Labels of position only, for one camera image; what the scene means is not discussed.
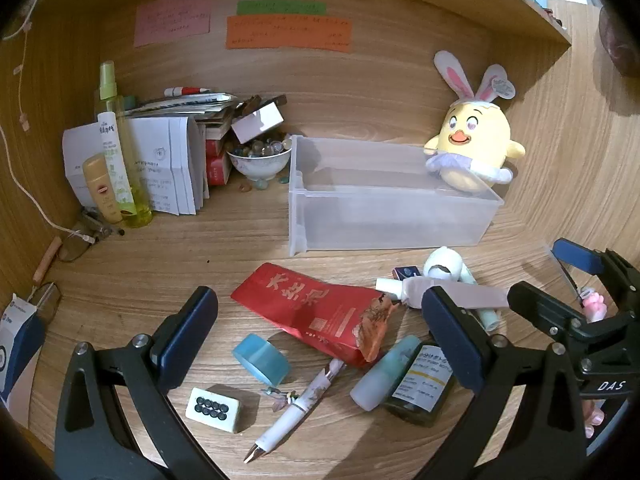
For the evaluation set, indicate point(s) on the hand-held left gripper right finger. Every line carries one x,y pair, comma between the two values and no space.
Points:
447,335

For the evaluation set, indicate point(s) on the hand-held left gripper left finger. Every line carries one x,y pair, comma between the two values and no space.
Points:
187,327

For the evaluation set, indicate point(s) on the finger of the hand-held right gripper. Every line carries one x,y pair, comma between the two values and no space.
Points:
535,305
575,255

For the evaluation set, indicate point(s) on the dark glass bottle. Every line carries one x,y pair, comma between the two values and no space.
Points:
420,390

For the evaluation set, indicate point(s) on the blue tape roll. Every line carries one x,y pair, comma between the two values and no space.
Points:
262,357

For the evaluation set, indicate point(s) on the white tube teal cap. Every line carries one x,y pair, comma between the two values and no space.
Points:
380,380

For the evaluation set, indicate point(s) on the white mahjong tile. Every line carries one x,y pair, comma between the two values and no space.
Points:
212,407

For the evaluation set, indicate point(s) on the red tea packet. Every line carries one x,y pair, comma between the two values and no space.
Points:
300,305

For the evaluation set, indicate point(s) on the white ballpoint pen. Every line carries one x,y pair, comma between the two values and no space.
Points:
300,405

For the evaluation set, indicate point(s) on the clear plastic drawer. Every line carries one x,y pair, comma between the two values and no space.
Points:
380,215

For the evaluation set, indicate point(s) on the person's right hand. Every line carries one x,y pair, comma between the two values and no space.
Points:
595,417

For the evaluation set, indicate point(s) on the purple-capped marker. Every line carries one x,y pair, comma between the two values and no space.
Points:
460,294

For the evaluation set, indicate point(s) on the small pink toy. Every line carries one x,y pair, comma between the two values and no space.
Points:
593,305

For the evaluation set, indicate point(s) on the small blue staples box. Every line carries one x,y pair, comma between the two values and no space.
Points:
405,272

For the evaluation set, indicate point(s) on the light green highlighter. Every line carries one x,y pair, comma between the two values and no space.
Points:
390,285

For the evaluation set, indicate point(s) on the eyeglasses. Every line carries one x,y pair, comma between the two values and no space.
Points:
75,250

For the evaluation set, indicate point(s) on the black metal clip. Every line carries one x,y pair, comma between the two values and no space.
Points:
100,222

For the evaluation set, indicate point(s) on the yellow-green spray bottle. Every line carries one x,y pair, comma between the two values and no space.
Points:
137,200

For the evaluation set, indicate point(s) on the brown bead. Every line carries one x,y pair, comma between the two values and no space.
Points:
245,187

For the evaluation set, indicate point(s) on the yellow chick plush toy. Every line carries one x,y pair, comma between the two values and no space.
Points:
475,140

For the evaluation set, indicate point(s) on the small red box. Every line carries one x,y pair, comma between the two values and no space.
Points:
217,147
218,170

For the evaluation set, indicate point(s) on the tan lotion tube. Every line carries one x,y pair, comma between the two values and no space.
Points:
100,190

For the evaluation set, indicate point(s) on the white blue carton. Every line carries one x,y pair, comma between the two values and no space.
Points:
20,345

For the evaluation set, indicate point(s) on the white ceramic bowl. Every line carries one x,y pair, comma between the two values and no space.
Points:
257,166

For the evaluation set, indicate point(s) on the pile of glass beads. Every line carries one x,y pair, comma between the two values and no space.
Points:
257,147

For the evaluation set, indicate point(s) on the small white pink box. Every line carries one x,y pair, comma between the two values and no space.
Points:
257,122

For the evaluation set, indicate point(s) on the dark brown round object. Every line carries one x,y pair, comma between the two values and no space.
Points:
622,40

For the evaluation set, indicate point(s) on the stack of papers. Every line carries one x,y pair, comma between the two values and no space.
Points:
190,105

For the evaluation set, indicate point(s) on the red white marker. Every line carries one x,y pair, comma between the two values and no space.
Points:
187,91

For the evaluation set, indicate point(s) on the orange paper note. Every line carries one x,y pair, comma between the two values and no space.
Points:
287,34

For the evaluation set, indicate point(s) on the pink paper note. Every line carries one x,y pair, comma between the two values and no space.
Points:
172,17

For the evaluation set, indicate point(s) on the green paper note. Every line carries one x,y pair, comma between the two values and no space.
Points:
280,8

